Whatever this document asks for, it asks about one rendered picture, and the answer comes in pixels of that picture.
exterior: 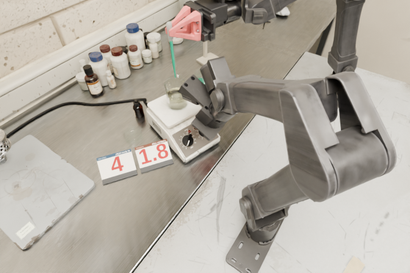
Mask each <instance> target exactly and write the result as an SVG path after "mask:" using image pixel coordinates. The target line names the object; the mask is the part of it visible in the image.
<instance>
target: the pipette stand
mask: <svg viewBox="0 0 410 273"><path fill-rule="evenodd" d="M214 58H218V56H216V55H214V54H213V53H211V52H210V53H207V41H205V42H203V56H202V57H200V58H198V59H196V61H197V62H198V63H200V64H202V65H204V64H206V63H207V61H208V60H210V59H214Z"/></svg>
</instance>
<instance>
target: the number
mask: <svg viewBox="0 0 410 273"><path fill-rule="evenodd" d="M98 163H99V167H100V170H101V174H102V177H105V176H109V175H112V174H116V173H118V172H122V171H126V170H128V169H132V168H135V167H134V162H133V160H132V155H131V152H128V153H125V154H121V155H117V156H114V157H110V158H107V159H103V160H100V161H98Z"/></svg>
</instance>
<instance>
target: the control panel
mask: <svg viewBox="0 0 410 273"><path fill-rule="evenodd" d="M189 130H190V131H191V132H190V133H188V131H189ZM189 134H192V138H193V144H192V145H191V146H189V147H187V146H185V145H183V143H182V139H183V137H184V136H186V135H189ZM172 137H173V138H174V140H175V142H176V143H177V145H178V146H179V148H180V150H181V151H182V153H183V154H184V156H185V157H188V156H189V155H191V154H193V153H194V152H196V151H198V150H199V149H201V148H202V147H204V146H205V145H207V144H209V143H210V142H212V141H213V140H215V139H217V138H218V135H216V136H215V138H213V139H212V140H210V141H208V140H207V139H205V137H203V136H201V135H200V134H199V132H198V129H196V130H195V129H194V127H193V126H192V125H189V126H187V127H185V128H183V129H181V130H180V131H178V132H176V133H174V134H172Z"/></svg>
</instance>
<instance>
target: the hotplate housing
mask: <svg viewBox="0 0 410 273"><path fill-rule="evenodd" d="M146 115H147V118H148V122H149V124H150V125H151V126H152V127H153V129H154V130H155V131H156V132H157V133H158V134H159V135H160V136H161V137H162V139H163V140H164V139H167V142H168V145H169V146H170V147H171V148H172V150H173V151H174V152H175V153H176V154H177V156H178V157H179V158H180V159H181V160H182V161H183V162H184V163H185V164H186V163H188V162H189V161H191V160H193V159H194V158H196V157H197V156H199V155H200V154H202V153H203V152H205V151H207V150H208V149H210V148H211V147H213V146H214V145H216V144H218V143H219V142H220V135H219V134H217V135H218V138H217V139H215V140H213V141H212V142H210V143H209V144H207V145H205V146H204V147H202V148H201V149H199V150H198V151H196V152H194V153H193V154H191V155H189V156H188V157H185V156H184V154H183V153H182V151H181V150H180V148H179V146H178V145H177V143H176V142H175V140H174V138H173V137H172V134H174V133H176V132H178V131H180V130H181V129H183V128H185V127H187V126H189V125H191V122H192V121H193V120H194V119H195V115H193V116H192V117H190V118H188V119H186V120H185V121H183V122H181V123H179V124H177V125H175V126H174V127H172V128H167V127H166V126H165V125H164V124H163V123H162V122H161V121H160V120H159V119H158V118H157V116H156V115H155V114H154V113H153V112H152V111H151V110H150V109H149V108H147V109H146Z"/></svg>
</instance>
